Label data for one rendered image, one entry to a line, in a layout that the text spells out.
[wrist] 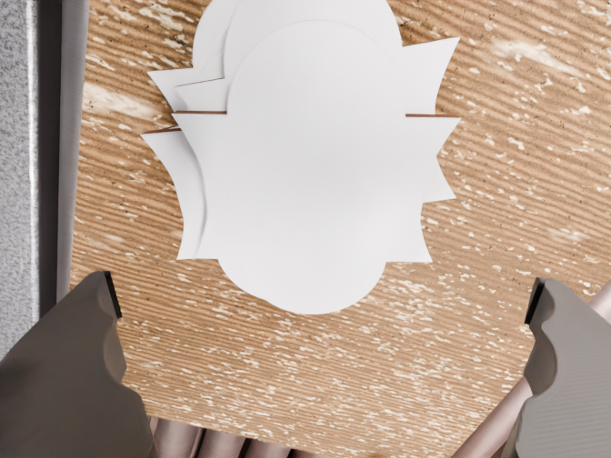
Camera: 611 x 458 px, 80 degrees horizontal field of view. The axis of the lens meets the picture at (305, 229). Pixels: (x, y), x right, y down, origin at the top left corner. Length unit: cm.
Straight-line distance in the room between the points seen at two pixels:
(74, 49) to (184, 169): 10
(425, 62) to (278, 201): 9
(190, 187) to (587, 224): 24
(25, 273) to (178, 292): 13
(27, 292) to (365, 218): 27
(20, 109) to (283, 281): 19
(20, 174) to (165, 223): 10
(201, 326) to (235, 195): 14
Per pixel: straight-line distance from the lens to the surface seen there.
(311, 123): 16
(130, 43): 23
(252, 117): 16
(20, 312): 38
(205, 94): 18
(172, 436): 43
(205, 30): 21
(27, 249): 34
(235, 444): 43
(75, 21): 26
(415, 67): 18
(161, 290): 28
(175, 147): 20
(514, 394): 41
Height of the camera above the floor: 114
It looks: 63 degrees down
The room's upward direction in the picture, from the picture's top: 179 degrees counter-clockwise
